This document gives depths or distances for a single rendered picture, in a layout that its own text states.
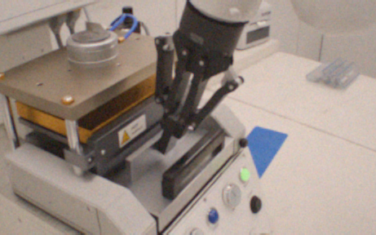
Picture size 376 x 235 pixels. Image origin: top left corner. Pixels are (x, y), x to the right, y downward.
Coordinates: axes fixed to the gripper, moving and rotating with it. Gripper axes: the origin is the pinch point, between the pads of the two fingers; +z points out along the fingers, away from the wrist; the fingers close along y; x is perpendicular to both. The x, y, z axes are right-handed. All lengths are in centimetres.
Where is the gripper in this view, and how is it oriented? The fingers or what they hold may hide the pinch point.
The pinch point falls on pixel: (171, 131)
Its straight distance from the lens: 58.8
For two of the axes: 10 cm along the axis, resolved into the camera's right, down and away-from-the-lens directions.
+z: -2.9, 7.3, 6.2
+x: 5.3, -4.2, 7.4
